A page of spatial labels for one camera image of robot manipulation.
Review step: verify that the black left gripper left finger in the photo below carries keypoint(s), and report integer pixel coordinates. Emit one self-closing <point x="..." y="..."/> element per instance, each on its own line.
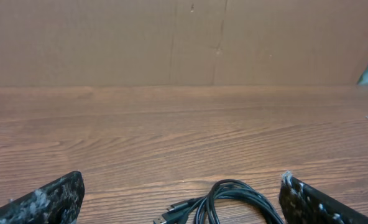
<point x="58" y="202"/>

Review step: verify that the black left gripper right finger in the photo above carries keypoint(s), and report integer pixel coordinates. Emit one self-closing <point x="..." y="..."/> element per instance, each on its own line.
<point x="304" y="204"/>

